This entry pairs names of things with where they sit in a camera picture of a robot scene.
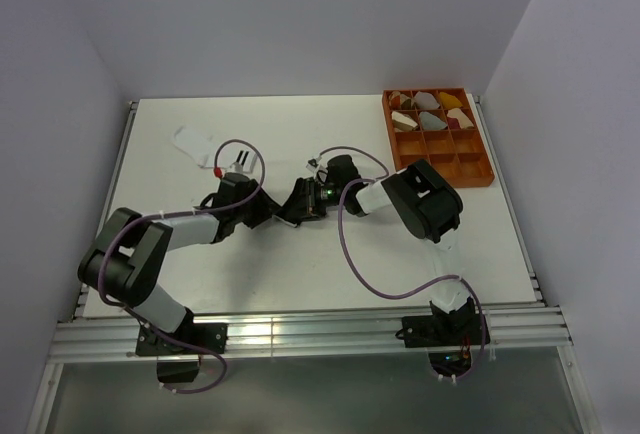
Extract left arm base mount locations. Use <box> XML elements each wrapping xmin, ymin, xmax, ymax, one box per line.
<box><xmin>135</xmin><ymin>323</ymin><xmax>228</xmax><ymax>357</ymax></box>

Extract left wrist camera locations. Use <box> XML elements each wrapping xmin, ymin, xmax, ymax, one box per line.
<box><xmin>213</xmin><ymin>148</ymin><xmax>258</xmax><ymax>178</ymax></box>

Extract pink maroon rolled sock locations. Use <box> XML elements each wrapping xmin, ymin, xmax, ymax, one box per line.
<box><xmin>446</xmin><ymin>108</ymin><xmax>475</xmax><ymax>130</ymax></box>

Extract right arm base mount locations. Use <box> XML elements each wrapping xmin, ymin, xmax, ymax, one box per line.
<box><xmin>395</xmin><ymin>314</ymin><xmax>491</xmax><ymax>348</ymax></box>

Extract yellow rolled sock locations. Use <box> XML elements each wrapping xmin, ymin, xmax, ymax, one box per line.
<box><xmin>439</xmin><ymin>91</ymin><xmax>464</xmax><ymax>110</ymax></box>

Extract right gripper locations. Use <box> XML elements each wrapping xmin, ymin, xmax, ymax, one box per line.
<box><xmin>285</xmin><ymin>178</ymin><xmax>346</xmax><ymax>223</ymax></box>

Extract aluminium front rail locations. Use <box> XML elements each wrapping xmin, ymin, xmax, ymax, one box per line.
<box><xmin>47</xmin><ymin>305</ymin><xmax>572</xmax><ymax>364</ymax></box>

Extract grey white rolled sock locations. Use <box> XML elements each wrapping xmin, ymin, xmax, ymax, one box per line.
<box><xmin>413</xmin><ymin>91</ymin><xmax>440</xmax><ymax>110</ymax></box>

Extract orange compartment tray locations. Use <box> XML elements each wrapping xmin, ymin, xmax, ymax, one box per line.
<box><xmin>382</xmin><ymin>87</ymin><xmax>495</xmax><ymax>188</ymax></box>

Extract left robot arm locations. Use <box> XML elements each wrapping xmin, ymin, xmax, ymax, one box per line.
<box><xmin>78</xmin><ymin>173</ymin><xmax>280</xmax><ymax>353</ymax></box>

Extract brown orange rolled sock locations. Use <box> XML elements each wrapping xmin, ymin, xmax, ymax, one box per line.
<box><xmin>388</xmin><ymin>90</ymin><xmax>416</xmax><ymax>110</ymax></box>

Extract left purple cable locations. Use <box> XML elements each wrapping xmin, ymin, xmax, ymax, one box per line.
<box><xmin>97</xmin><ymin>139</ymin><xmax>269</xmax><ymax>395</ymax></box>

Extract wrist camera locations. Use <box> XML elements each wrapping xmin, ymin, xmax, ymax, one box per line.
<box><xmin>213</xmin><ymin>148</ymin><xmax>258</xmax><ymax>178</ymax></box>
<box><xmin>306</xmin><ymin>156</ymin><xmax>327</xmax><ymax>180</ymax></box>

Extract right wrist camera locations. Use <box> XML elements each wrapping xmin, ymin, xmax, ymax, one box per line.
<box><xmin>306</xmin><ymin>156</ymin><xmax>327</xmax><ymax>180</ymax></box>

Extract white sock black stripes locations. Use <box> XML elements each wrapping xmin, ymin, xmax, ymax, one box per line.
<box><xmin>172</xmin><ymin>126</ymin><xmax>255</xmax><ymax>169</ymax></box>

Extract white brown rolled sock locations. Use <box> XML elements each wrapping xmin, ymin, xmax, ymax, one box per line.
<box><xmin>391</xmin><ymin>111</ymin><xmax>419</xmax><ymax>132</ymax></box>

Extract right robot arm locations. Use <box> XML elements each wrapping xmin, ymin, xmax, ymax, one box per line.
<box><xmin>275</xmin><ymin>154</ymin><xmax>482</xmax><ymax>344</ymax></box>

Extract grey teal rolled sock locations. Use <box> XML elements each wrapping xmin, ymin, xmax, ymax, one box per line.
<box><xmin>419</xmin><ymin>111</ymin><xmax>448</xmax><ymax>131</ymax></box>

